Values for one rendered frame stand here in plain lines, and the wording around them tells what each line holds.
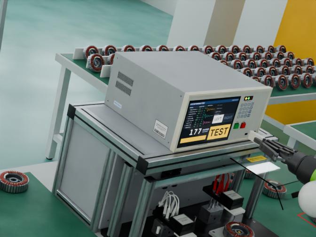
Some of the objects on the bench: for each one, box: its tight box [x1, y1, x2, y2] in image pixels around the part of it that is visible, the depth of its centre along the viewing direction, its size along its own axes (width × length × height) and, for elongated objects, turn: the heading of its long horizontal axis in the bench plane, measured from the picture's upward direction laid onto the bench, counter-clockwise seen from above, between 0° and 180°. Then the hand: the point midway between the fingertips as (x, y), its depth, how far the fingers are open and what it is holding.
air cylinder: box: [151, 218, 175, 237], centre depth 209 cm, size 5×8×6 cm
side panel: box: [52, 115, 116, 233], centre depth 207 cm, size 28×3×32 cm, turn 11°
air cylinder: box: [198, 203, 223, 225], centre depth 225 cm, size 5×8×6 cm
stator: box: [223, 221, 254, 237], centre depth 216 cm, size 11×11×4 cm
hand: (256, 138), depth 202 cm, fingers closed
